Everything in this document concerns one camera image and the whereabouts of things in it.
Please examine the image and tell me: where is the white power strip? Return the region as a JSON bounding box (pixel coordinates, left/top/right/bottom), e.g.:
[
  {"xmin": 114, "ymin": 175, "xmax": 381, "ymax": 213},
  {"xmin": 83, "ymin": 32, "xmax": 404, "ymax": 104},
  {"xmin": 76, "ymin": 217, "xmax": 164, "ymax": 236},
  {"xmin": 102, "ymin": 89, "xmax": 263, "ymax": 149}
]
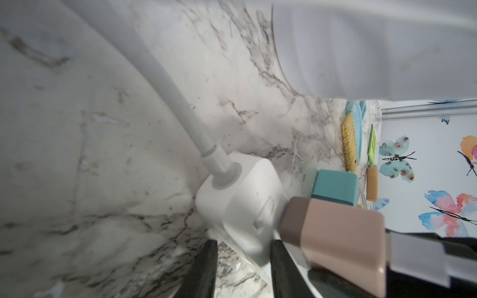
[{"xmin": 196, "ymin": 152, "xmax": 289, "ymax": 276}]

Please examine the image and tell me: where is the pink USB charger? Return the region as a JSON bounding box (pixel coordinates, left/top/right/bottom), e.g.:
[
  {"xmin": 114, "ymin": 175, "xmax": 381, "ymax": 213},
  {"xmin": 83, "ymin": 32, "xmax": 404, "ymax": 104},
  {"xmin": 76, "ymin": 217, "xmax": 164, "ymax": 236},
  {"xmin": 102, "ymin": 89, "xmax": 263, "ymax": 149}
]
[{"xmin": 278, "ymin": 197, "xmax": 386, "ymax": 298}]

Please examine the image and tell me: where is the potted artificial plant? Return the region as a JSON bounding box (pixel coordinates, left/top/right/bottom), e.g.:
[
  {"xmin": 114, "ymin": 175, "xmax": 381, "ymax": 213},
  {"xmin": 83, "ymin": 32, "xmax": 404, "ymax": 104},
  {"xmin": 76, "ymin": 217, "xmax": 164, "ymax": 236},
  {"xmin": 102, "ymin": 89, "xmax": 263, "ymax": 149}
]
[{"xmin": 272, "ymin": 1, "xmax": 477, "ymax": 101}]

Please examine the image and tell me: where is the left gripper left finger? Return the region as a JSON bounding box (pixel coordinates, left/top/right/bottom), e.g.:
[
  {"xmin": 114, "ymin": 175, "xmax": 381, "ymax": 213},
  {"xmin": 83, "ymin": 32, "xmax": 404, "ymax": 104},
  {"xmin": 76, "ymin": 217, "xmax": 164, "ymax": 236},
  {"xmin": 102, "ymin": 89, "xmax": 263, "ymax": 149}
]
[{"xmin": 174, "ymin": 240, "xmax": 218, "ymax": 298}]

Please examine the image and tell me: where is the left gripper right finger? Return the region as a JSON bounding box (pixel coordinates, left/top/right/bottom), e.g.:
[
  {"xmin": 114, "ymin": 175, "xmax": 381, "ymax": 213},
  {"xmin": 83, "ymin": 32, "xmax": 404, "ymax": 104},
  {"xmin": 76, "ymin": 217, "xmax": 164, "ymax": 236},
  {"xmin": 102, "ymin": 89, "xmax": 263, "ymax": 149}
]
[{"xmin": 270, "ymin": 240, "xmax": 314, "ymax": 298}]

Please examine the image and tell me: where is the teal USB charger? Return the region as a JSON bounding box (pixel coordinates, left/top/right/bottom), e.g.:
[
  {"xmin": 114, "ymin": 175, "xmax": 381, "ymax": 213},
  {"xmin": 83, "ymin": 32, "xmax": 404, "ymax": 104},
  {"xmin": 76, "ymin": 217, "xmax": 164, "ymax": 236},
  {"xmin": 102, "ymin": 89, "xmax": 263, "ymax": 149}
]
[{"xmin": 311, "ymin": 170, "xmax": 360, "ymax": 207}]

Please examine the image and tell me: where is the white power strip cord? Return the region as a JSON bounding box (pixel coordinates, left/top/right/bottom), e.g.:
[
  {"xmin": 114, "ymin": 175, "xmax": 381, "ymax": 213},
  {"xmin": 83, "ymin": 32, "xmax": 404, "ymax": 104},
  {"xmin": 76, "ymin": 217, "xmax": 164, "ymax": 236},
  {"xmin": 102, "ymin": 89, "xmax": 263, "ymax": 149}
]
[{"xmin": 59, "ymin": 0, "xmax": 243, "ymax": 187}]

